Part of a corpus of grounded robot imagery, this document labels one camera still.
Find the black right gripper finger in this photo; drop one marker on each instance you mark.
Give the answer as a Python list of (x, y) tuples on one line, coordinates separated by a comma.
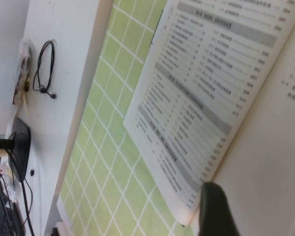
[(216, 214)]

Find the hardcover technical book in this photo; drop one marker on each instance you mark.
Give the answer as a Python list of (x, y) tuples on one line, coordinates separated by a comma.
[(211, 86)]

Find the green white checked tablecloth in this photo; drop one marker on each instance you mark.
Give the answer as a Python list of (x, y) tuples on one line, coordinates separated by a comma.
[(108, 147)]

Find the black computer monitor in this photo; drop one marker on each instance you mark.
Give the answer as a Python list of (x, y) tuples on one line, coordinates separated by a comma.
[(20, 147)]

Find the white side desk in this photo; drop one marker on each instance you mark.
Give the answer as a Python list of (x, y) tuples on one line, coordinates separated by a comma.
[(64, 73)]

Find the black keyboard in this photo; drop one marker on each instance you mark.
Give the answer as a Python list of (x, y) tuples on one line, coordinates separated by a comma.
[(2, 214)]

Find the clear plastic bag of parts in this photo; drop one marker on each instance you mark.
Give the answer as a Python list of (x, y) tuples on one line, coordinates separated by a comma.
[(23, 68)]

